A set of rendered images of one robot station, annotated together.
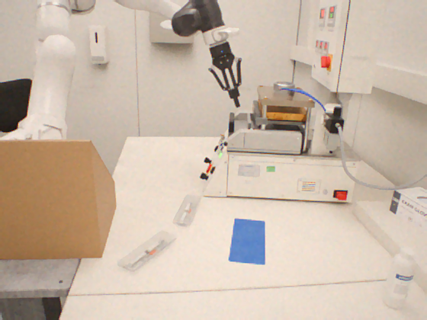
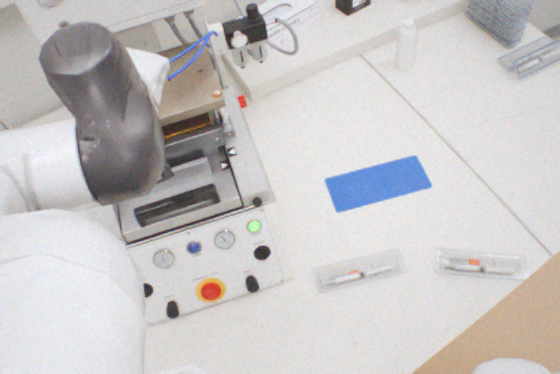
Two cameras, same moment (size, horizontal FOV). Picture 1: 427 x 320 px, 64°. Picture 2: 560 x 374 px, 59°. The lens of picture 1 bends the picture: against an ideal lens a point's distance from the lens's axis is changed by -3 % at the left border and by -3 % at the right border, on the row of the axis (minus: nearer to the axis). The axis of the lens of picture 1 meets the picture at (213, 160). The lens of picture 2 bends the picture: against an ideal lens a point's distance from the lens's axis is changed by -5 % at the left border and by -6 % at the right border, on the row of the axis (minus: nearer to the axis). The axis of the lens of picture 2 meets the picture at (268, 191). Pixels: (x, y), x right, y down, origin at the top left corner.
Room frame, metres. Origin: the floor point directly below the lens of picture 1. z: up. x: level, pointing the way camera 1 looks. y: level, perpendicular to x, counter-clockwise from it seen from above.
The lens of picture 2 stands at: (1.25, 0.50, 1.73)
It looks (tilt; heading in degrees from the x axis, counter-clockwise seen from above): 54 degrees down; 260
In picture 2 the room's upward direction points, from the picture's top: 12 degrees counter-clockwise
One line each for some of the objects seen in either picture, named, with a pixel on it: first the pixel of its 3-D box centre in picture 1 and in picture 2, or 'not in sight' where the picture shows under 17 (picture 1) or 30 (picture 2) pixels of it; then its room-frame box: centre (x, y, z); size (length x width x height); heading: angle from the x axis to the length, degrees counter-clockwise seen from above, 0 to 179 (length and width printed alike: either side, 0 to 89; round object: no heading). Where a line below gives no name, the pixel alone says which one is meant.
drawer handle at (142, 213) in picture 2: (231, 121); (176, 205); (1.32, -0.06, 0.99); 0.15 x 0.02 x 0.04; 177
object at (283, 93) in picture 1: (292, 101); (153, 84); (1.29, -0.28, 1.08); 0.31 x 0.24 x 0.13; 177
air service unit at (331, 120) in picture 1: (330, 128); (245, 40); (1.08, -0.37, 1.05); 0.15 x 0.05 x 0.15; 177
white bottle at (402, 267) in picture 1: (399, 276); (406, 44); (0.64, -0.44, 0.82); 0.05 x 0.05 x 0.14
